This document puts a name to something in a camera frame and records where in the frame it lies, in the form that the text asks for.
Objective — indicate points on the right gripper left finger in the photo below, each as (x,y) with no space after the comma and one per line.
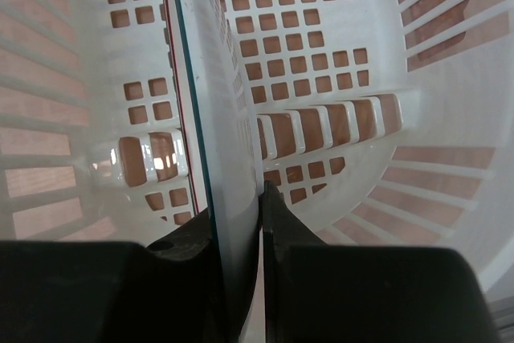
(107,291)

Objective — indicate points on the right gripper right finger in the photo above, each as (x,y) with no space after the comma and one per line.
(317,292)

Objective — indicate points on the red green character plate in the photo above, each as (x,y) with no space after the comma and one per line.
(219,122)

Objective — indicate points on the white pink dish rack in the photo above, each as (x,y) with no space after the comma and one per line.
(382,123)

